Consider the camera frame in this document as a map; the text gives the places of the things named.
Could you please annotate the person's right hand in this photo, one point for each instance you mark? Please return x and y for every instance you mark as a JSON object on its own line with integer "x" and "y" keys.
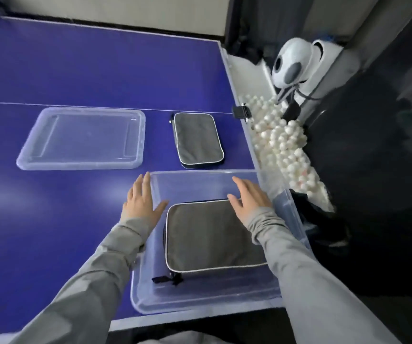
{"x": 254, "y": 198}

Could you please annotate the black table edge clamp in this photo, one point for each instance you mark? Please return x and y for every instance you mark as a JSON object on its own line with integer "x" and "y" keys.
{"x": 241, "y": 111}

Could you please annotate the white ball collection tray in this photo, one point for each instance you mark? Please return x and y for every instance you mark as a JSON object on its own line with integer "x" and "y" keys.
{"x": 245, "y": 73}

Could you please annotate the grey zip jacket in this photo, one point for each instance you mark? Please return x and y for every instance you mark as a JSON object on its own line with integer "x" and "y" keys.
{"x": 184, "y": 338}

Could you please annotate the white ball serving machine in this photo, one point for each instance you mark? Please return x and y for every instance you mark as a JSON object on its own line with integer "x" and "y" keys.
{"x": 292, "y": 64}

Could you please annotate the person's right forearm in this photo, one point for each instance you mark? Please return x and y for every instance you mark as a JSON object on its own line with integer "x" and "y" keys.
{"x": 317, "y": 283}

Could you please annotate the pile of white balls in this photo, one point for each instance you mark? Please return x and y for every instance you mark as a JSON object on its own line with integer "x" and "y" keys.
{"x": 284, "y": 146}

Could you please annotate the person's left hand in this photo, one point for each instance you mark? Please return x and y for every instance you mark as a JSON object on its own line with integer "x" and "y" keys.
{"x": 139, "y": 204}

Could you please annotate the person's left forearm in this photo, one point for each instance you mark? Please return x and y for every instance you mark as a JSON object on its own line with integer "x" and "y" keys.
{"x": 84, "y": 293}

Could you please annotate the clear plastic box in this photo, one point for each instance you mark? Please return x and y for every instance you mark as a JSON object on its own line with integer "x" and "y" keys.
{"x": 199, "y": 293}

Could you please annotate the clear plastic lid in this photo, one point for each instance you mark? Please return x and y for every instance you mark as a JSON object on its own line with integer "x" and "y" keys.
{"x": 80, "y": 139}

